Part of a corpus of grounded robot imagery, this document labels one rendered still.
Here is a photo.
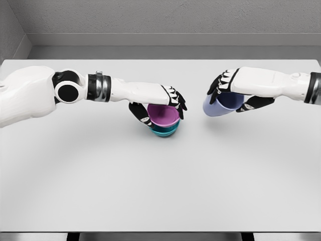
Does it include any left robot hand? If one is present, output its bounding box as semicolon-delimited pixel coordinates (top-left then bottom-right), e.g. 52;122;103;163
128;82;188;129

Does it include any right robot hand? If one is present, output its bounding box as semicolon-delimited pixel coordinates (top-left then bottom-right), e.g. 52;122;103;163
206;66;283;113

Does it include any purple bowl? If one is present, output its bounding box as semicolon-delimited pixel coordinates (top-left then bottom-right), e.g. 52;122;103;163
147;104;181;127

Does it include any lavender cup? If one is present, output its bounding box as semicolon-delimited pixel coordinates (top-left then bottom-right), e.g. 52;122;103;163
202;92;245;118

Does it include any teal bowl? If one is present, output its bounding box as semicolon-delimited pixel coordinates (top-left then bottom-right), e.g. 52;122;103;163
149;118;182;139

